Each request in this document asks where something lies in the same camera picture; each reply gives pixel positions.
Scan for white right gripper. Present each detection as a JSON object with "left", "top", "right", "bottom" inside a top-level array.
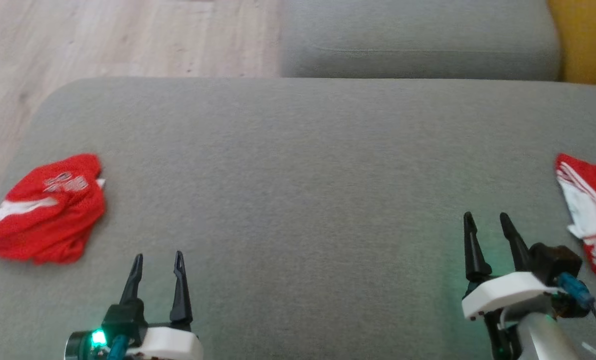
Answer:
[{"left": 461, "top": 211, "right": 564, "bottom": 360}]

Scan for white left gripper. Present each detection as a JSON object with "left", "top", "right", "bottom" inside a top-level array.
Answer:
[{"left": 64, "top": 250, "right": 204, "bottom": 360}]

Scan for red garment with white trim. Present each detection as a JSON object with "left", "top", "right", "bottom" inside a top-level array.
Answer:
[{"left": 0, "top": 153, "right": 107, "bottom": 265}]

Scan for large grey sofa seat cushion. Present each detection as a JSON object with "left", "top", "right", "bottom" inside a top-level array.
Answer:
[{"left": 0, "top": 77, "right": 596, "bottom": 360}]

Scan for wide yellow sofa backrest cushion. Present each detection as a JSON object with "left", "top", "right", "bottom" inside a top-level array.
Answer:
[{"left": 548, "top": 0, "right": 596, "bottom": 88}]

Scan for small grey sofa seat cushion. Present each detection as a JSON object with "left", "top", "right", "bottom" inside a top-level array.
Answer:
[{"left": 280, "top": 0, "right": 561, "bottom": 81}]

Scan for blue plug left camera cable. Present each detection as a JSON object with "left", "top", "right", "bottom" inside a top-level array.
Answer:
[{"left": 107, "top": 334, "right": 130, "bottom": 360}]

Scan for blue plug camera cable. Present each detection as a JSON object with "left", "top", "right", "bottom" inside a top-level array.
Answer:
[
  {"left": 557, "top": 272, "right": 596, "bottom": 351},
  {"left": 107, "top": 334, "right": 130, "bottom": 360}
]

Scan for blue plug right camera cable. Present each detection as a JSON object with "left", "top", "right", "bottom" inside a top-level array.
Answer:
[{"left": 557, "top": 272, "right": 596, "bottom": 351}]

